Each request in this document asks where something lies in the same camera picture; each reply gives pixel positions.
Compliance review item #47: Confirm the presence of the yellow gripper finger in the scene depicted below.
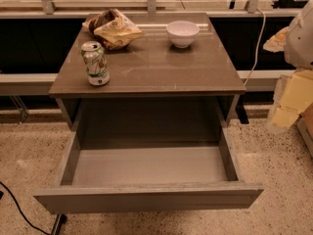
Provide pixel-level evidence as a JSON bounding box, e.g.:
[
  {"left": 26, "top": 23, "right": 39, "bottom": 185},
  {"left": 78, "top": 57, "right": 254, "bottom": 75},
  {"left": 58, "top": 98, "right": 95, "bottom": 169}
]
[
  {"left": 272, "top": 70, "right": 313, "bottom": 128},
  {"left": 263, "top": 26, "right": 289, "bottom": 53}
]

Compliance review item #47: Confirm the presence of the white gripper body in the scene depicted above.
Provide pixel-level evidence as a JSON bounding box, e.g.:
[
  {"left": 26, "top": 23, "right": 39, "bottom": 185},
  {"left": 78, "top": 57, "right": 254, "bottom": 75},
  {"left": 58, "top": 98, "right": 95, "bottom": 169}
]
[{"left": 285, "top": 0, "right": 313, "bottom": 69}]

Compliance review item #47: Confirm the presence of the green white 7up can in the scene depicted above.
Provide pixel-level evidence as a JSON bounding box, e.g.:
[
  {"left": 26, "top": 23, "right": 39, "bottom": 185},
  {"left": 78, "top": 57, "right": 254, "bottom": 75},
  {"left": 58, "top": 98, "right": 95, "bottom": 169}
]
[{"left": 81, "top": 41, "right": 110, "bottom": 86}]

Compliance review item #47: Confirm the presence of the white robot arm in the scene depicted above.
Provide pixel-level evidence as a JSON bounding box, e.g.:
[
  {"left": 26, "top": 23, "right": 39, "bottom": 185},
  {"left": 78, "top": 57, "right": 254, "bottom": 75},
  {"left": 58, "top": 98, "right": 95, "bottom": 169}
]
[{"left": 263, "top": 0, "right": 313, "bottom": 128}]

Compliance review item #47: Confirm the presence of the open grey top drawer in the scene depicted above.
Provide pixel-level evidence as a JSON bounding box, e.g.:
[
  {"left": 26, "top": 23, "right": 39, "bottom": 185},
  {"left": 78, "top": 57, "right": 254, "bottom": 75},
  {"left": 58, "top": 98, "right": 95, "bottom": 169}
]
[{"left": 34, "top": 98, "right": 263, "bottom": 214}]

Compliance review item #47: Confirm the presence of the white ceramic bowl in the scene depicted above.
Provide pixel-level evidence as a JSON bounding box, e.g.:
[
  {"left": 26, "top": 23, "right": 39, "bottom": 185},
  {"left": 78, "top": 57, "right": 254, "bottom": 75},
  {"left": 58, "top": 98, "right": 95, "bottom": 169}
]
[{"left": 166, "top": 21, "right": 200, "bottom": 48}]

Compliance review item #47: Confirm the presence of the crumpled chip bag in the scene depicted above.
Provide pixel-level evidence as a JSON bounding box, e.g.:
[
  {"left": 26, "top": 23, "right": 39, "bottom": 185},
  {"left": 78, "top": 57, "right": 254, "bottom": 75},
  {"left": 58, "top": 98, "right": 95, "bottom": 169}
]
[{"left": 82, "top": 9, "right": 144, "bottom": 50}]

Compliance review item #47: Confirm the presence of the black cabinet leg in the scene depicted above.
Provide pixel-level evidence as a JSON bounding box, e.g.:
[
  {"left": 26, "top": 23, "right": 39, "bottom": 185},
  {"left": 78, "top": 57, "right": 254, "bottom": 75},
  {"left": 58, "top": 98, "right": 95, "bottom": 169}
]
[{"left": 51, "top": 214, "right": 67, "bottom": 235}]

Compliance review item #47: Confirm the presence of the white cable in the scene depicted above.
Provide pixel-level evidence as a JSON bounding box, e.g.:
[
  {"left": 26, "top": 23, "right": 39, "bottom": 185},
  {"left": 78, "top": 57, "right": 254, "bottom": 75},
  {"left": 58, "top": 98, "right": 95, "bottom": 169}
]
[{"left": 243, "top": 7, "right": 267, "bottom": 86}]

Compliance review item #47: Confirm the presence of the black floor cable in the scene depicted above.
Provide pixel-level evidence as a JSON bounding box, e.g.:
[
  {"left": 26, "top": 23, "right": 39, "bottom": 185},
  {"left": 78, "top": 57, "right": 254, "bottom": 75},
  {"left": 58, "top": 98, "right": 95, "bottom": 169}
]
[{"left": 0, "top": 180, "right": 50, "bottom": 235}]

